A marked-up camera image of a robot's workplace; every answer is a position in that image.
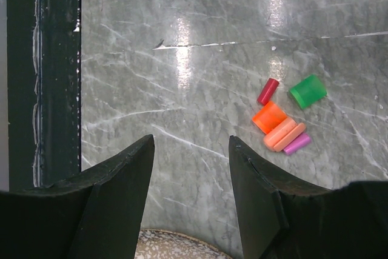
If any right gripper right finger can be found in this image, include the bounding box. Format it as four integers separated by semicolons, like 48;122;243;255
229;136;387;258

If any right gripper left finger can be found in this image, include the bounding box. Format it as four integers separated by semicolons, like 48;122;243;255
1;135;155;258

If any pink pen cap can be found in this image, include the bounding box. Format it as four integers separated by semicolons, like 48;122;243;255
283;133;312;155

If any orange highlighter cap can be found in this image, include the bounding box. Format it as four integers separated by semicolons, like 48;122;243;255
252;101;287;134

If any green highlighter cap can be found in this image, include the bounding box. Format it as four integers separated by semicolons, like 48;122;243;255
289;74;327;109

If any red pen cap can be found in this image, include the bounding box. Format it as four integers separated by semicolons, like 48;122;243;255
257;78;279;106

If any speckled grey plate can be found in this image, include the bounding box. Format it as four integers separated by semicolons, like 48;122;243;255
134;229;231;259

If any black base bar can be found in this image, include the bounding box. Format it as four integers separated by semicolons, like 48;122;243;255
7;0;81;191

